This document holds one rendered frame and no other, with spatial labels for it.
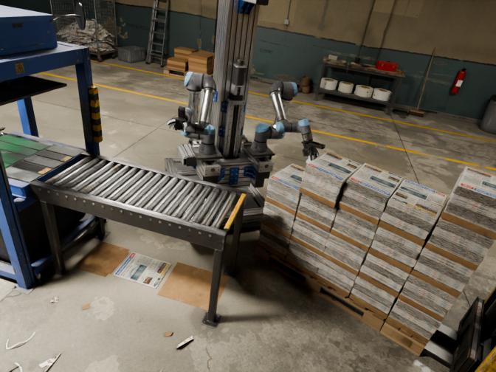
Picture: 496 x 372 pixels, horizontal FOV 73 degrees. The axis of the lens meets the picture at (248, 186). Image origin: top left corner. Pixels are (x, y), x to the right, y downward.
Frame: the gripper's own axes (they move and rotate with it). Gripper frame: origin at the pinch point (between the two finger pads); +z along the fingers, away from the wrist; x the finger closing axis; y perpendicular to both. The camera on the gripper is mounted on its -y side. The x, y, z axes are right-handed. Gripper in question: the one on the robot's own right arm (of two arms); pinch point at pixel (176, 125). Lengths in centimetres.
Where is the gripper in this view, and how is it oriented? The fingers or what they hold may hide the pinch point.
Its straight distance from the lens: 226.4
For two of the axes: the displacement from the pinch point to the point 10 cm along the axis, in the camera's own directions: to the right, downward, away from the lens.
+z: -0.7, 5.0, -8.6
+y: -2.6, 8.2, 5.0
